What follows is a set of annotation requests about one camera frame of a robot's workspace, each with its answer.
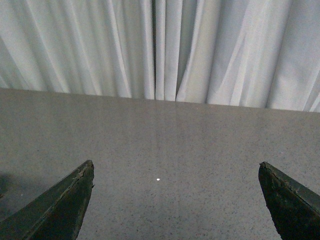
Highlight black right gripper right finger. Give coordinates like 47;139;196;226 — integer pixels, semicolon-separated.
258;162;320;240

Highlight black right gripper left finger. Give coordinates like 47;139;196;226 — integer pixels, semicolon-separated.
0;160;94;240

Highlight white pleated curtain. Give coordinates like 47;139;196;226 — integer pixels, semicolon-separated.
0;0;320;112

